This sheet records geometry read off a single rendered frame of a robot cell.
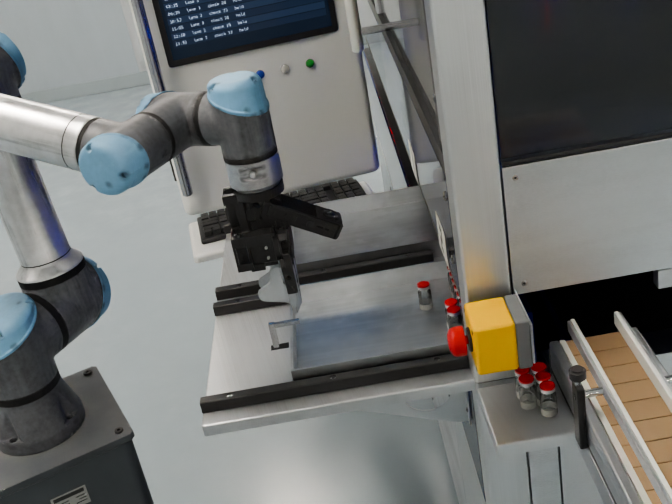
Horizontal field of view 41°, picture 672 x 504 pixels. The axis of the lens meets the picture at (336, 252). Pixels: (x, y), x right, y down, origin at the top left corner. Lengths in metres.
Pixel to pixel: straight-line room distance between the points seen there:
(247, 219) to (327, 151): 0.97
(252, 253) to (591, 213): 0.46
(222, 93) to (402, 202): 0.77
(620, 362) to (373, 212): 0.77
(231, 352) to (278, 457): 1.20
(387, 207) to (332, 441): 1.00
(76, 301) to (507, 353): 0.75
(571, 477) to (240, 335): 0.58
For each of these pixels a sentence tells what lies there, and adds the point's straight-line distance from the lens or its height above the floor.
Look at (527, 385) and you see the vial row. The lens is 1.23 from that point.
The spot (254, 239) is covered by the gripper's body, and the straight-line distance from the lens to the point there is 1.26.
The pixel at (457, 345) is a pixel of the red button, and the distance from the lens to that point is 1.18.
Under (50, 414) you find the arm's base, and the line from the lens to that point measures 1.56.
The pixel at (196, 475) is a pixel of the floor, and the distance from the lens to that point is 2.70.
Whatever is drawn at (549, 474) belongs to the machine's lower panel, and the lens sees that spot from 1.44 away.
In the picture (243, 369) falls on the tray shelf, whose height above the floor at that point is 0.88.
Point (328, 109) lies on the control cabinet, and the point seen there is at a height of 0.99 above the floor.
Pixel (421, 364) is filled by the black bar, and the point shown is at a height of 0.90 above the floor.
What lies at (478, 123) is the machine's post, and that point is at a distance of 1.13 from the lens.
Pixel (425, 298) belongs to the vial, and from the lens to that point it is 1.48.
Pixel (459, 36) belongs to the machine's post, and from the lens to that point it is 1.10.
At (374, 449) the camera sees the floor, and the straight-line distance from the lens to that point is 2.62.
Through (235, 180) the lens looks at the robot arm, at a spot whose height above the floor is 1.21.
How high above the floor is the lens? 1.65
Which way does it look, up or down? 26 degrees down
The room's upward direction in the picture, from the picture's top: 11 degrees counter-clockwise
